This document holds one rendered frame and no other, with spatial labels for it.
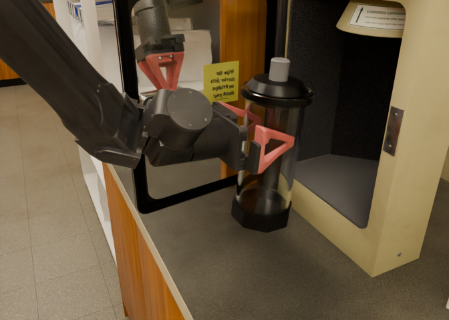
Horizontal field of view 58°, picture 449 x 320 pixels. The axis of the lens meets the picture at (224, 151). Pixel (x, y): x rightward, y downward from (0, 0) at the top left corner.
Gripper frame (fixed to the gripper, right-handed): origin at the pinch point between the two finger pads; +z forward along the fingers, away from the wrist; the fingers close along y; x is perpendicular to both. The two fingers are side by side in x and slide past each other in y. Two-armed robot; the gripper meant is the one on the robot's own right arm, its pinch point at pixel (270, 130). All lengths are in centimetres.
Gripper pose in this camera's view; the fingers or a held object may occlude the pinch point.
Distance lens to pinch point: 64.3
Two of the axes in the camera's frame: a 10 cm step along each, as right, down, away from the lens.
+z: 8.7, -1.3, 4.7
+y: -4.8, -3.9, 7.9
